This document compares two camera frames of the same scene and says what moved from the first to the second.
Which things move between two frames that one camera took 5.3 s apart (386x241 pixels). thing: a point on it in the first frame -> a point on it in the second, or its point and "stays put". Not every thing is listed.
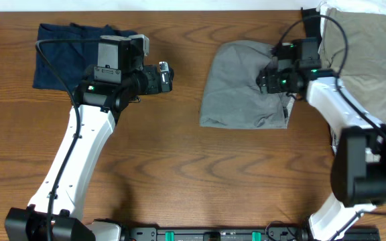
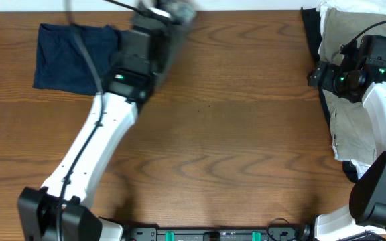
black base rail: x=244 y=233 stays put
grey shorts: x=232 y=98 -> x=169 y=23
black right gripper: x=267 y=82 -> x=325 y=82
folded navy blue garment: x=72 y=60 stays put
